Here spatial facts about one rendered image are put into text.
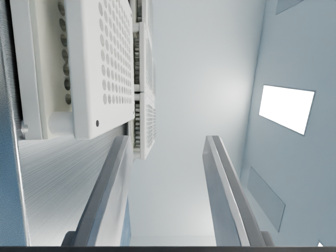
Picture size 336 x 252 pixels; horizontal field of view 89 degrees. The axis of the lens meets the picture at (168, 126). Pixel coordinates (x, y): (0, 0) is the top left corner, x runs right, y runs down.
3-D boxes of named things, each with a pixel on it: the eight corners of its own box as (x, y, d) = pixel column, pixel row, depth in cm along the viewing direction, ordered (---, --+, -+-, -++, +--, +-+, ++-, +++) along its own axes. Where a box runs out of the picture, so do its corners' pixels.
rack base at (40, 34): (24, 140, 18) (47, 140, 18) (-8, -142, 15) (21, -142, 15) (106, 118, 42) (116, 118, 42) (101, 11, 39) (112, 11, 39)
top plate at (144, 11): (148, 5, 90) (152, 5, 90) (148, 52, 91) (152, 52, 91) (141, -37, 66) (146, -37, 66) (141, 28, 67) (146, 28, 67)
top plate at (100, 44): (72, 140, 18) (92, 140, 18) (51, -141, 15) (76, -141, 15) (126, 119, 42) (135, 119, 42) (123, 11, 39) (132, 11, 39)
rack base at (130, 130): (137, 99, 86) (141, 99, 86) (137, 148, 87) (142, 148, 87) (125, 92, 61) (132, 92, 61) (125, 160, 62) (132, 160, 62)
